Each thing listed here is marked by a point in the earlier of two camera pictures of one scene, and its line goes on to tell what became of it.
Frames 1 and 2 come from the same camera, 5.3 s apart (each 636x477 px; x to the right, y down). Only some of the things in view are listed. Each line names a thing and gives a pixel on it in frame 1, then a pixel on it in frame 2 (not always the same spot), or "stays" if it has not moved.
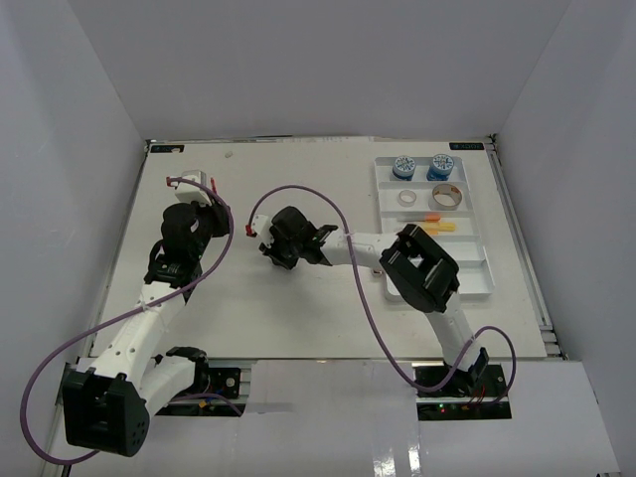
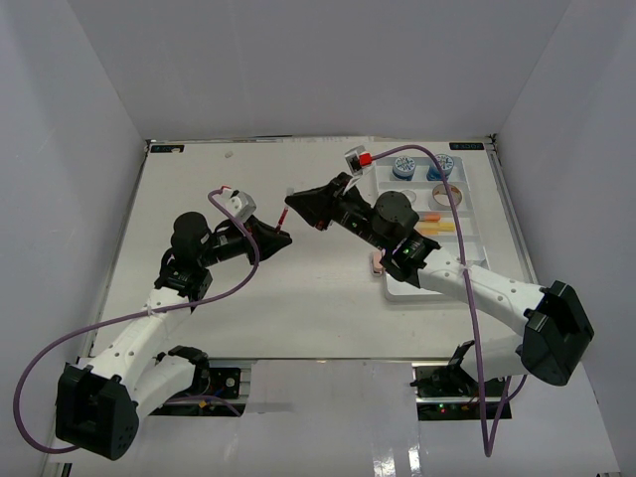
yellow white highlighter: x=445 y=227 stays
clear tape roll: x=406 y=193 stays
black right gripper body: x=285 y=251 → x=358 y=222
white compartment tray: x=433 y=193 stays
